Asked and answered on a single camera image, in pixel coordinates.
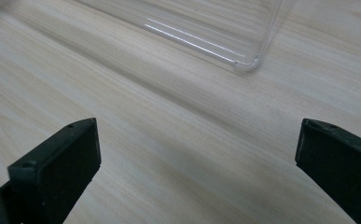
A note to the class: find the clear plastic container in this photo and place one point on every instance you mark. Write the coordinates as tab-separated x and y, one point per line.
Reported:
218	28

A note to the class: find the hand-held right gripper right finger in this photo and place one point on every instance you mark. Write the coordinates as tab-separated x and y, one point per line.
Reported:
340	165

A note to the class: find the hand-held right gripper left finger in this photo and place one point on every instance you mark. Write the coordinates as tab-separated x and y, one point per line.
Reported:
57	168

